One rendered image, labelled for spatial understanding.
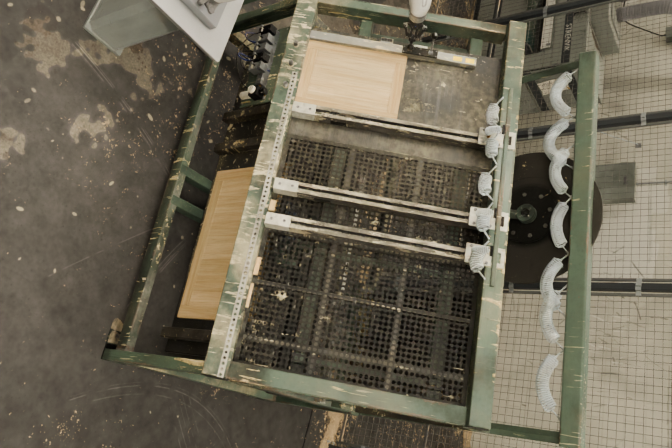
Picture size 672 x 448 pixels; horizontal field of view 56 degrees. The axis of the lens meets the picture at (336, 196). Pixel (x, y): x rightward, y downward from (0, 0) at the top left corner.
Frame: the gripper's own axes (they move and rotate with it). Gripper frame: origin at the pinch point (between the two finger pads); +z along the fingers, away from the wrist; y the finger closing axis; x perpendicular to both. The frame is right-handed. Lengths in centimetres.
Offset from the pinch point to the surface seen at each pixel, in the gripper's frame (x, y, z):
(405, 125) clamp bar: 47.0, -4.6, 9.9
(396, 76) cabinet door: 15.4, 4.6, 13.8
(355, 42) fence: -0.7, 30.8, 11.6
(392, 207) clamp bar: 95, -5, 8
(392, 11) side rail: -25.2, 13.4, 10.7
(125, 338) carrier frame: 179, 121, 51
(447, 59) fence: 0.1, -21.9, 11.7
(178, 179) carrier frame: 85, 118, 51
